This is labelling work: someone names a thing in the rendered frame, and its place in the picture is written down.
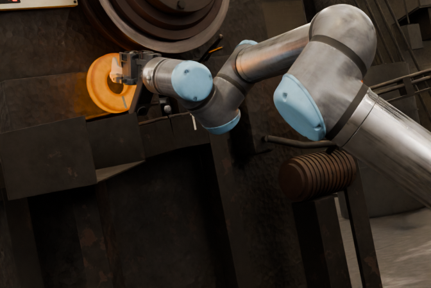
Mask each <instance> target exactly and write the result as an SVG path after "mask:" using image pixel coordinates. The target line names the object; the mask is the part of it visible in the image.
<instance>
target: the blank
mask: <svg viewBox="0 0 431 288"><path fill-rule="evenodd" d="M113 57H116V59H117V61H118V64H119V53H109V54H107V55H104V56H102V57H100V58H98V59H97V60H95V61H94V62H93V63H92V65H91V66H90V68H89V71H88V73H87V89H88V92H89V95H90V97H91V98H92V100H93V102H95V104H96V105H97V106H98V107H100V108H101V109H103V110H105V111H107V112H111V113H120V112H124V111H127V110H129V109H130V105H131V101H132V99H133V95H134V92H135V89H136V86H137V85H124V88H123V91H122V92H121V93H120V94H115V93H113V92H112V91H111V90H110V89H109V87H108V84H107V77H108V75H109V74H110V72H111V70H112V58H113Z"/></svg>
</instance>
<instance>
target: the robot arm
mask: <svg viewBox="0 0 431 288"><path fill-rule="evenodd" d="M376 42H377V40H376V31H375V28H374V26H373V23H372V22H371V20H370V18H369V17H368V16H367V15H366V14H365V13H364V12H363V11H362V10H360V9H358V8H356V7H354V6H351V5H348V4H337V5H333V6H329V7H328V8H325V9H323V10H321V11H320V12H319V13H317V14H316V15H315V16H314V18H313V19H312V21H311V23H309V24H306V25H304V26H301V27H299V28H296V29H294V30H291V31H288V32H286V33H283V34H281V35H278V36H276V37H273V38H270V39H268V40H265V41H263V42H260V43H257V42H255V41H252V40H243V41H242V42H241V43H240V44H239V45H237V46H236V48H235V49H234V52H233V53H232V54H231V56H230V57H229V59H227V61H226V63H225V64H224V65H223V66H222V68H221V69H220V71H219V72H218V73H217V75H216V76H215V78H214V79H212V75H211V73H210V71H209V70H208V69H207V67H205V66H204V65H203V64H200V63H198V62H195V61H191V60H187V61H185V60H176V59H171V58H163V57H162V55H161V54H159V53H154V52H153V51H145V50H141V51H125V52H124V53H121V52H119V64H118V61H117V59H116V57H113V58H112V70H111V72H110V78H111V79H112V81H113V82H116V83H123V85H137V86H136V89H135V92H134V95H133V99H132V101H131V105H130V109H129V113H130V114H131V113H135V112H136V113H137V116H145V115H147V114H148V111H149V108H150V105H151V102H152V99H153V96H154V94H161V95H164V96H170V97H174V98H175V99H177V100H178V101H179V102H180V103H181V104H182V105H183V106H184V107H185V108H186V109H187V110H188V111H189V112H190V113H191V114H192V115H193V116H194V117H195V118H196V119H197V120H198V121H199V122H200V123H201V125H202V127H204V128H206V129H207V130H208V131H209V132H210V133H213V134H215V135H220V134H224V133H226V132H228V131H230V130H231V129H232V128H234V127H235V126H236V124H237V123H238V122H239V119H240V117H241V113H240V110H239V109H238V107H239V106H240V104H241V103H242V102H243V100H244V98H245V97H246V96H247V95H248V93H249V91H250V90H251V89H252V88H253V86H254V84H256V83H258V82H261V81H263V80H266V79H269V78H273V77H276V76H280V75H283V74H284V75H283V77H282V80H281V82H280V84H279V86H278V87H277V88H276V90H275V93H274V96H273V99H274V103H275V107H276V109H277V110H278V112H279V113H280V115H281V116H282V117H283V118H284V119H285V120H286V121H287V123H288V124H289V125H290V126H292V127H293V128H294V129H295V130H296V131H297V132H298V133H300V134H302V135H303V136H304V137H307V138H308V139H310V140H313V141H320V140H321V139H323V138H327V139H328V140H329V141H331V142H335V143H336V144H338V145H339V146H340V147H342V148H343V149H345V150H346V151H348V152H349V153H351V154H352V155H353V156H355V157H356V158H358V159H359V160H361V161H362V162H363V163H365V164H366V165H368V166H369V167H370V168H372V169H374V170H375V171H376V172H378V173H379V174H381V175H382V176H383V177H385V178H386V179H388V180H389V181H390V182H392V183H393V184H395V185H396V186H398V187H399V188H400V189H402V190H403V191H405V192H406V193H407V194H409V195H411V196H412V197H413V198H415V199H416V200H418V201H419V202H420V203H422V204H424V206H426V207H428V208H429V209H430V210H431V132H430V131H428V130H427V129H425V128H424V127H422V126H421V125H420V124H418V123H417V122H416V121H414V120H412V119H411V118H410V117H408V116H407V115H405V114H404V113H402V112H401V111H399V110H398V109H397V108H395V107H394V106H392V105H391V104H389V103H388V102H387V101H385V100H384V99H382V98H381V97H380V96H378V95H376V94H375V93H374V92H372V91H371V89H370V88H369V87H368V86H366V85H365V84H363V83H362V82H361V81H362V79H363V78H364V77H365V75H366V73H367V72H368V70H369V68H370V67H371V64H372V62H373V59H374V57H375V53H376Z"/></svg>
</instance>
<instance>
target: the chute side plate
mask: <svg viewBox="0 0 431 288"><path fill-rule="evenodd" d="M194 120H195V123H196V130H195V129H194V123H193V120H192V115H187V116H183V117H175V118H171V119H166V120H163V121H158V122H155V123H151V124H147V125H144V126H139V127H140V134H141V137H142V143H143V147H144V154H145V157H146V158H149V157H153V156H155V155H159V154H162V153H166V152H169V151H172V150H176V149H181V148H187V147H191V146H197V145H201V144H207V143H210V140H209V136H208V132H209V131H208V130H207V129H206V128H204V127H202V125H201V123H200V122H199V121H198V120H197V119H196V118H194ZM225 134H226V139H230V133H229V132H226V133H225ZM1 187H6V185H5V182H4V175H3V169H2V165H1V163H0V201H2V200H3V196H2V192H1Z"/></svg>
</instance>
